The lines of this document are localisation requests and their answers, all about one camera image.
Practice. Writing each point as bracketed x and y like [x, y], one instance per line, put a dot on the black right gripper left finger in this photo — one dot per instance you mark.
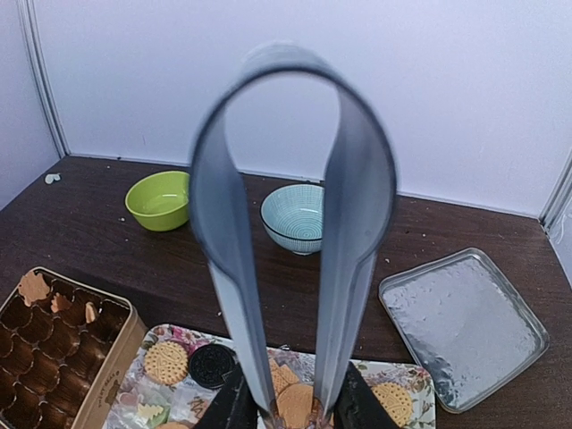
[233, 406]

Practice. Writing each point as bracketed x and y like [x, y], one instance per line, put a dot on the green bowl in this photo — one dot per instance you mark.
[160, 201]

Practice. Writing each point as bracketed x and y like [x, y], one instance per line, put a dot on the aluminium corner post right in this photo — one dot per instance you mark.
[558, 199]

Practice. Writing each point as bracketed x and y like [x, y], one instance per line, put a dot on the metal serving tongs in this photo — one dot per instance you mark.
[360, 191]

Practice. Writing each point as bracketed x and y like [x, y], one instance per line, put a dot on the round patterned biscuit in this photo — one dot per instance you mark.
[166, 363]

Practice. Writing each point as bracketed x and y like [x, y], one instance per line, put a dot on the light blue striped bowl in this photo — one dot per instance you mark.
[292, 216]

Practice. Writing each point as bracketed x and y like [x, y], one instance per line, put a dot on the white heart cookie piece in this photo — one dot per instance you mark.
[51, 178]

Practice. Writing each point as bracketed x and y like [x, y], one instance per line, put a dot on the aluminium corner post left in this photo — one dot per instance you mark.
[30, 31]

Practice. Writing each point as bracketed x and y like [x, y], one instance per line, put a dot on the black sandwich cookie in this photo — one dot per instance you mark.
[210, 365]

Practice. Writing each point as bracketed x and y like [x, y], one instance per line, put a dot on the gold cookie tin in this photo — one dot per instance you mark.
[64, 358]

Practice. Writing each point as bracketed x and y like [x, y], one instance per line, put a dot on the floral cookie tray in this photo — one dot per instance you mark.
[141, 403]

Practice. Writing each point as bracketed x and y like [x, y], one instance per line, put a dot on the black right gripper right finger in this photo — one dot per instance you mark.
[357, 402]

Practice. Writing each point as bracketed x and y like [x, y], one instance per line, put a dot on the aluminium corner post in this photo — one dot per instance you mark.
[558, 199]
[30, 31]

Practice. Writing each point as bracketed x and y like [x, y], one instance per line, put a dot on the brown flower cookie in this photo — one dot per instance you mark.
[32, 287]

